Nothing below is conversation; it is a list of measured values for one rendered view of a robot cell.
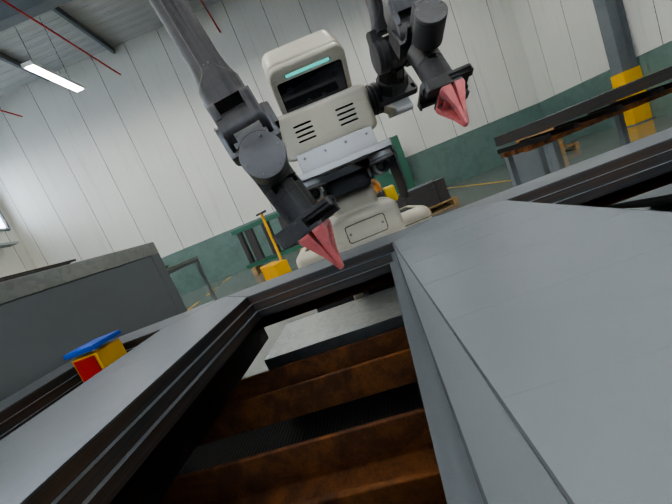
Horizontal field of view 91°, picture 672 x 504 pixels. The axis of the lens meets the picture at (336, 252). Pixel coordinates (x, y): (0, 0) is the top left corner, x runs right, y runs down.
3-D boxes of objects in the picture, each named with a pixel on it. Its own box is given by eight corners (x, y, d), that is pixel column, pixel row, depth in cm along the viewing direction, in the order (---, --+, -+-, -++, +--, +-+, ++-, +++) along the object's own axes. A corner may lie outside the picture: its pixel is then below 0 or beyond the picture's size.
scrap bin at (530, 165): (567, 173, 490) (557, 136, 482) (547, 183, 479) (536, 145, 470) (531, 180, 549) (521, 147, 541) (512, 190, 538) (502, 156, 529)
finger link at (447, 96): (496, 101, 58) (471, 64, 61) (459, 117, 58) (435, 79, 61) (485, 126, 65) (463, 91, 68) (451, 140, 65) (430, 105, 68)
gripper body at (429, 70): (476, 69, 61) (457, 41, 63) (424, 90, 61) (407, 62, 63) (467, 95, 67) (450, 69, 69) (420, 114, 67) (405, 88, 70)
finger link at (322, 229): (353, 264, 47) (314, 210, 46) (314, 291, 48) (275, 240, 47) (356, 254, 54) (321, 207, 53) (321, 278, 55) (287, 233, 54)
